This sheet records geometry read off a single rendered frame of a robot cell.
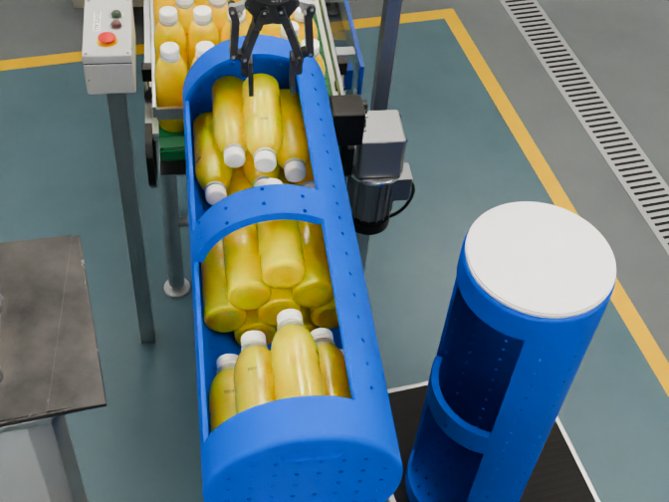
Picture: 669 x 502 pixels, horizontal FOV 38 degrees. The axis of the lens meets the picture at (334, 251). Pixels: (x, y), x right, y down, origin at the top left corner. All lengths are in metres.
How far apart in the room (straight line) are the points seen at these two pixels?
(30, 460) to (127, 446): 0.99
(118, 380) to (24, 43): 1.63
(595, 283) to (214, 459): 0.79
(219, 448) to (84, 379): 0.36
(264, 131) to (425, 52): 2.26
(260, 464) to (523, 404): 0.75
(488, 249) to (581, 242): 0.18
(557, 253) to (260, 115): 0.60
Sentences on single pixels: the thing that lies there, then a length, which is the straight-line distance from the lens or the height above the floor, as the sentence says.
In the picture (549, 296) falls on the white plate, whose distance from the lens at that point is 1.75.
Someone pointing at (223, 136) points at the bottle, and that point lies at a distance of 1.81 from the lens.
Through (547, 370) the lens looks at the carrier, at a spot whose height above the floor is 0.87.
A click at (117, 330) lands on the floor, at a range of 2.95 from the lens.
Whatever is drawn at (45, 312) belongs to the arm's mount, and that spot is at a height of 1.02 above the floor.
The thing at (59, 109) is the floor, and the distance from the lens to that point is 3.66.
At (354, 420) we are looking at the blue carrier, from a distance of 1.33.
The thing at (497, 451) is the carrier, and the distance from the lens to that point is 2.10.
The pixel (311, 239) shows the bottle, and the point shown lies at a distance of 1.62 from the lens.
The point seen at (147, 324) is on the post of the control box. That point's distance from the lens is 2.84.
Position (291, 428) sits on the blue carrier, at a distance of 1.30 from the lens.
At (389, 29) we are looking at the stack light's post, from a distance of 2.40.
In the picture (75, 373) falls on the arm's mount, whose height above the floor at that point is 1.01.
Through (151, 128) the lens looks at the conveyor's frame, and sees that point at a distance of 2.19.
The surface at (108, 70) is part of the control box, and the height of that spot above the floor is 1.06.
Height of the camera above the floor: 2.34
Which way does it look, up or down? 49 degrees down
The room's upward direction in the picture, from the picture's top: 6 degrees clockwise
